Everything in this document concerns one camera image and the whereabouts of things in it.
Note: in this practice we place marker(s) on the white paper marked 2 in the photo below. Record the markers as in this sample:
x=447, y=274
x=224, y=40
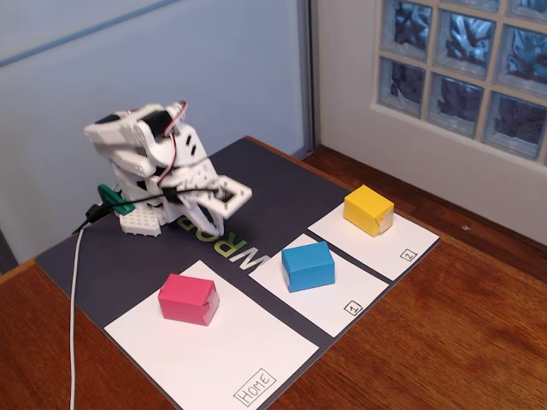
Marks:
x=376, y=256

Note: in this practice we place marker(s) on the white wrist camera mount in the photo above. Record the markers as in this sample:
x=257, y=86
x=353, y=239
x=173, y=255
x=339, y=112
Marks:
x=239, y=192

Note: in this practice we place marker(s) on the white fixed gripper jaw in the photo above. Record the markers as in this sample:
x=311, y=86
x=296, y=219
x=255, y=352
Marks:
x=198, y=220

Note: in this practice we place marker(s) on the grey metal frame post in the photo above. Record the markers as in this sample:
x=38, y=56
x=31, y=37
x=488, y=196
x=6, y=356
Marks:
x=307, y=77

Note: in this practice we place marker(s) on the pink paper box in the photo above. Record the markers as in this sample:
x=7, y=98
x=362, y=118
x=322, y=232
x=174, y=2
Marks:
x=186, y=299

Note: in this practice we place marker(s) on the white paper marked HOME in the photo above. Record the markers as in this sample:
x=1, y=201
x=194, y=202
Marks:
x=171, y=363

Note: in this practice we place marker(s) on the blue paper box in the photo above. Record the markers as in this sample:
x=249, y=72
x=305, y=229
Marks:
x=307, y=265

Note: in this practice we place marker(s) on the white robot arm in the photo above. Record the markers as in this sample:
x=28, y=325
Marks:
x=124, y=134

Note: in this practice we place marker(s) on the dark grey board mat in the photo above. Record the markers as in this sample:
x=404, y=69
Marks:
x=128, y=265

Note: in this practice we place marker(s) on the glass block window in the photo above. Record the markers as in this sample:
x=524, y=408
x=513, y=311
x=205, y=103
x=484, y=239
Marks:
x=457, y=34

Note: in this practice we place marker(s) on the green clamp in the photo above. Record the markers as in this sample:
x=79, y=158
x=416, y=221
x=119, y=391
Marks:
x=112, y=197

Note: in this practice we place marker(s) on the white paper marked 1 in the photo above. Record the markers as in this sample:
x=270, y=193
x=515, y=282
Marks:
x=320, y=307

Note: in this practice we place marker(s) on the yellow paper box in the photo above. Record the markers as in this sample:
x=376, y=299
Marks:
x=367, y=209

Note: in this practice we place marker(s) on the white moving gripper jaw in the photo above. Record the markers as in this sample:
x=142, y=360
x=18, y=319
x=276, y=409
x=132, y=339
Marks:
x=218, y=224

